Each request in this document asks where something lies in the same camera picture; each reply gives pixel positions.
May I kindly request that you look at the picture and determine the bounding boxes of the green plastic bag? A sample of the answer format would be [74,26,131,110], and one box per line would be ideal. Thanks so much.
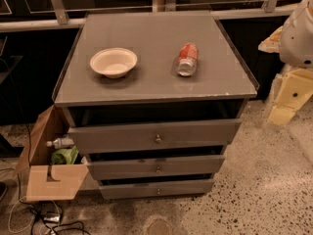
[51,146,78,165]

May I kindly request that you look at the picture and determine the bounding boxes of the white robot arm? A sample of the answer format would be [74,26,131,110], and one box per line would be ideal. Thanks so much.
[258,0,313,125]

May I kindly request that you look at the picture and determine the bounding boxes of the clear plastic bottle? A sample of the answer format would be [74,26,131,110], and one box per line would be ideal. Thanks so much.
[46,137,74,149]

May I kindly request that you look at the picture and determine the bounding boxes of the grey drawer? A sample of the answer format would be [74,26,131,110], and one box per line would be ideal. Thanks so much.
[87,155,225,180]
[68,118,242,154]
[100,179,214,200]

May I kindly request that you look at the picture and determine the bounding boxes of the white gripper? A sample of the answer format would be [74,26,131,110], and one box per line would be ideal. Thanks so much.
[268,69,313,125]

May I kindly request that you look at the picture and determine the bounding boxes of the grey bottom drawer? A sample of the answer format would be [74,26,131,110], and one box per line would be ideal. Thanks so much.
[100,179,214,200]

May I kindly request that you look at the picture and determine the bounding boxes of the red soda can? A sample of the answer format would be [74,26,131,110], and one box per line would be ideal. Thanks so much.
[176,43,199,77]

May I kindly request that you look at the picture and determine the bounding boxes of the white paper bowl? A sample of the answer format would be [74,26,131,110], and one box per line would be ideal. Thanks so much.
[90,48,138,78]

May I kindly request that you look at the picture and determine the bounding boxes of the white floor cable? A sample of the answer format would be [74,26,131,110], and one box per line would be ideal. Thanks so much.
[7,196,63,235]

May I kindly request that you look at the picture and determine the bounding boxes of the brown cardboard box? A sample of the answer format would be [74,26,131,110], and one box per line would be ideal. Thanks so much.
[14,106,88,202]

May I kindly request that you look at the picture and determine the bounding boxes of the grey middle drawer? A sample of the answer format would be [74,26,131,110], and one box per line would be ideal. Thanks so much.
[87,155,225,180]

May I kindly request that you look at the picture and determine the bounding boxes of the black floor cables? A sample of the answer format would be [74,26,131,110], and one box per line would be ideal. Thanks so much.
[19,196,92,235]

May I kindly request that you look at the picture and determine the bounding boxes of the grey drawer cabinet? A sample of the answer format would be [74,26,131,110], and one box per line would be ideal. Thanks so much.
[54,12,258,189]

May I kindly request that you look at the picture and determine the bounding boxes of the grey top drawer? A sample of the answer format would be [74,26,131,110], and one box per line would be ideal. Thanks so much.
[68,118,242,154]

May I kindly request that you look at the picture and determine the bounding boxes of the metal window rail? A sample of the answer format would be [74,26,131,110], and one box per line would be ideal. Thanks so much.
[0,0,302,32]

